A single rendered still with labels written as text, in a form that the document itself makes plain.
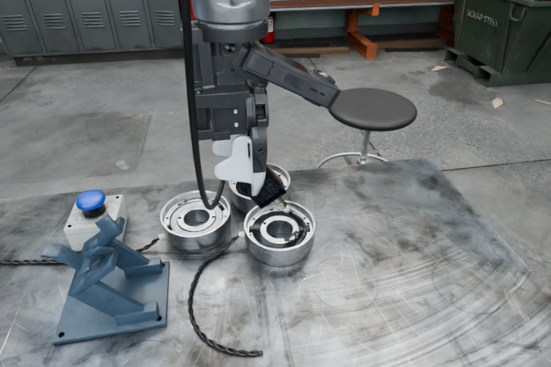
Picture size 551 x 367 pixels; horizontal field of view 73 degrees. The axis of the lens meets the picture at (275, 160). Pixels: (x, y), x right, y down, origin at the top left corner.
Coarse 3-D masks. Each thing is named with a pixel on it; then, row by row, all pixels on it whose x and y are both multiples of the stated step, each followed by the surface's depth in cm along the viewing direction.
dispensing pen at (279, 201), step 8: (272, 176) 48; (240, 184) 48; (248, 184) 47; (264, 184) 48; (272, 184) 48; (280, 184) 49; (248, 192) 48; (264, 192) 49; (272, 192) 49; (280, 192) 49; (256, 200) 49; (264, 200) 49; (272, 200) 49; (280, 200) 51; (280, 208) 52; (288, 208) 52
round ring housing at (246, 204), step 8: (272, 168) 68; (280, 168) 66; (280, 176) 66; (288, 176) 64; (232, 184) 64; (288, 184) 62; (232, 192) 61; (288, 192) 62; (232, 200) 63; (240, 200) 61; (248, 200) 60; (240, 208) 63; (248, 208) 61
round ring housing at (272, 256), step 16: (256, 208) 58; (272, 208) 59; (304, 208) 58; (272, 224) 57; (288, 224) 57; (272, 240) 54; (304, 240) 54; (256, 256) 54; (272, 256) 51; (288, 256) 51
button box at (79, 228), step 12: (108, 204) 58; (120, 204) 58; (72, 216) 55; (84, 216) 55; (96, 216) 55; (72, 228) 53; (84, 228) 54; (96, 228) 54; (72, 240) 54; (84, 240) 55; (120, 240) 56
